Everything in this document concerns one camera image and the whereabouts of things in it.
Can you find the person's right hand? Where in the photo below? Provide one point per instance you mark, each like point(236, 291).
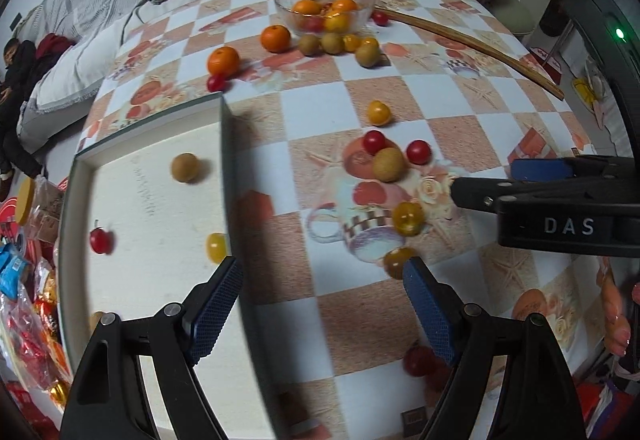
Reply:
point(616, 315)

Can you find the yellow plastic bag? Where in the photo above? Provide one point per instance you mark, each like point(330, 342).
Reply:
point(584, 92)

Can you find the white shallow tray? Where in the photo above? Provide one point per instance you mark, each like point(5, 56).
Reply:
point(150, 200)

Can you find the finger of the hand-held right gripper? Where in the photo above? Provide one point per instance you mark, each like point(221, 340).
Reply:
point(537, 168)
point(475, 194)

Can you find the red cherry tomato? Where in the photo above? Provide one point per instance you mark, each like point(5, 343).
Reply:
point(418, 151)
point(101, 240)
point(216, 83)
point(314, 23)
point(417, 361)
point(373, 141)
point(381, 17)

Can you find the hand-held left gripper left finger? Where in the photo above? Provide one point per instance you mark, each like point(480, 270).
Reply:
point(215, 312)

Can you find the pile of snack packets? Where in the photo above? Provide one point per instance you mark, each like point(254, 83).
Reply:
point(27, 320)

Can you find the yellow round lid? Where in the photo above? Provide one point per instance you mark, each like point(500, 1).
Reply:
point(25, 207)

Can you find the dark yellow cherry tomato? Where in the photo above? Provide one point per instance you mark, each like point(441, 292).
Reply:
point(396, 262)

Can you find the mandarin orange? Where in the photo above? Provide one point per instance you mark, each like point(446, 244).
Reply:
point(306, 8)
point(223, 61)
point(345, 4)
point(275, 38)

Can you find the longan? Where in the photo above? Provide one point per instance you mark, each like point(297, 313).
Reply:
point(389, 163)
point(185, 167)
point(332, 42)
point(309, 44)
point(368, 55)

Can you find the long wooden stick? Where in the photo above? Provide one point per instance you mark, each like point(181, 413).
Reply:
point(475, 44)

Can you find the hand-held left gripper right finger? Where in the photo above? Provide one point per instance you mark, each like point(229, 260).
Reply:
point(429, 315)

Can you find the checkered printed tablecloth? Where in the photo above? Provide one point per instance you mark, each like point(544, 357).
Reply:
point(320, 129)

